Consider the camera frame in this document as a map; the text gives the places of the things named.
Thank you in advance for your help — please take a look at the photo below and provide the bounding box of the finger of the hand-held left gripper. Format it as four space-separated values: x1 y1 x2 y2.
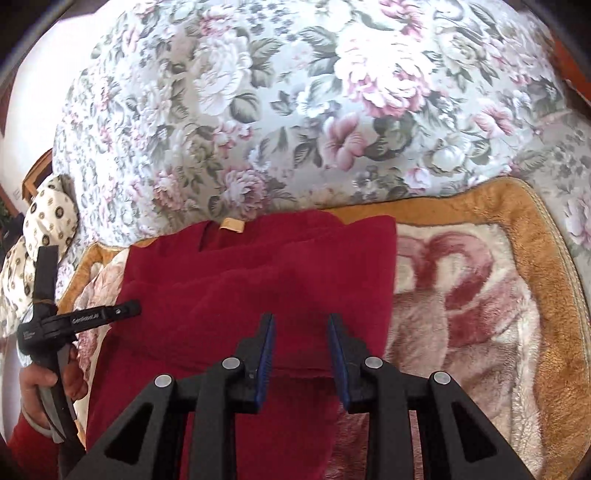
69 299 142 334

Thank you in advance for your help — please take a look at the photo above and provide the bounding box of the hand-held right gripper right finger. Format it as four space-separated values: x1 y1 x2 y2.
327 314 532 480

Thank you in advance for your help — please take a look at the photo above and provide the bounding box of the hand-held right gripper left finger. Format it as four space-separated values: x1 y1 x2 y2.
85 313 278 480

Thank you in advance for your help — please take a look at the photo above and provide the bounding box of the dark red sweater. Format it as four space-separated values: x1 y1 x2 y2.
85 213 399 480

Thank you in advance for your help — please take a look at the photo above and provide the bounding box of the person's left forearm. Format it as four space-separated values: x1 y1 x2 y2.
7 406 63 480

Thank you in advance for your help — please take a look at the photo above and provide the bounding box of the person's left hand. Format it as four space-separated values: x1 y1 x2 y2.
21 344 88 425

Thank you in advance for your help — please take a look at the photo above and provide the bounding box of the cream patterned pillow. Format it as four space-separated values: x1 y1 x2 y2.
24 174 79 266
0 240 49 337

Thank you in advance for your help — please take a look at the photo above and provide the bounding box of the plush flower blanket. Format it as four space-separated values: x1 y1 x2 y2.
58 178 591 480

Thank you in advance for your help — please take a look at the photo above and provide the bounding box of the wooden chair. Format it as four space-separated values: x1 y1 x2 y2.
22 148 54 204

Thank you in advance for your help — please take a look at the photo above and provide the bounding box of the floral quilt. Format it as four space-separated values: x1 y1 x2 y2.
53 0 591 261

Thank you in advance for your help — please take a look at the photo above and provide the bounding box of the orange cushion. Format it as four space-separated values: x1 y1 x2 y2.
551 39 583 93

